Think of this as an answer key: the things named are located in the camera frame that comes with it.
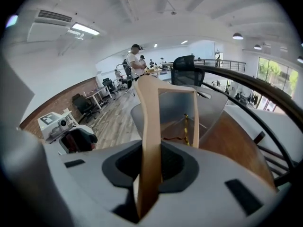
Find black mesh office chair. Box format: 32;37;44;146
170;55;206;87

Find dark-topped white-legged desk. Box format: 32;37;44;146
83;85;113;110

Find ceiling air conditioner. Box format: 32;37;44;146
27;9;73;43

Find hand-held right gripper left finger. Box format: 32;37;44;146
59;140;144;227

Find pale blue white-legged table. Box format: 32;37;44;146
143;66;175;82

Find grey plastic storage bin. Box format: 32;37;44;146
130;84;229;149

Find ceiling light panel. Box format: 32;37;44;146
71;22;100;36

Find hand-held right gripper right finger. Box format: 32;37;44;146
146;140;276;227

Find gold metal clothes hanger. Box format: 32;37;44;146
163;113;193;148

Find wooden clothes hanger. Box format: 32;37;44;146
134;76;201;220

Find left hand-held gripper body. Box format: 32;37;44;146
37;112;77;144

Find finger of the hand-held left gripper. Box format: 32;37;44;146
59;138;97;156
60;125;98;142

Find black metal balcony railing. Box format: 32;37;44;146
194;58;247;73

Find dark coats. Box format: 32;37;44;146
247;92;260;109

